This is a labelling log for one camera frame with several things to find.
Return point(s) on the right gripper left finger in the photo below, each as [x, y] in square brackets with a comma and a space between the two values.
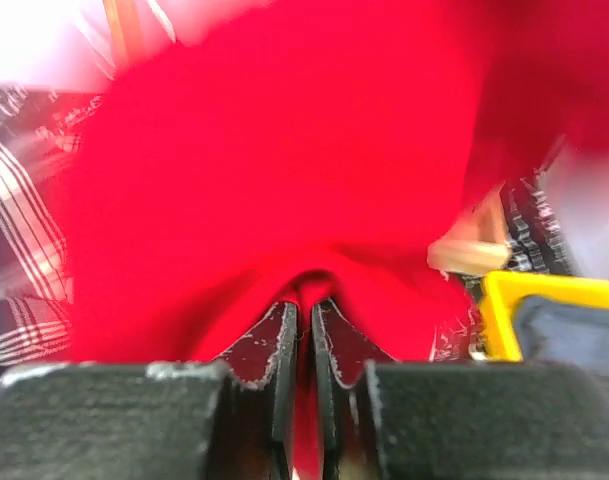
[227, 419]

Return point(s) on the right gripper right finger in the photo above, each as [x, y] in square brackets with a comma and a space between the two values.
[383, 419]

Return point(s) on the red dress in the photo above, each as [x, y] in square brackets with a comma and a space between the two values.
[306, 150]

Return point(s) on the navy plaid skirt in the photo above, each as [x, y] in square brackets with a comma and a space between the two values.
[40, 132]

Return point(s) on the yellow plastic bin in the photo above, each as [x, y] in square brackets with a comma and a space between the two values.
[504, 290]

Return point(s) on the folded dark clothes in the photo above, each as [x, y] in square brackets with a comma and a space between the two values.
[549, 330]

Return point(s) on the wooden clothes rack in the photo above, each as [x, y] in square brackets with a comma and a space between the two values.
[478, 242]

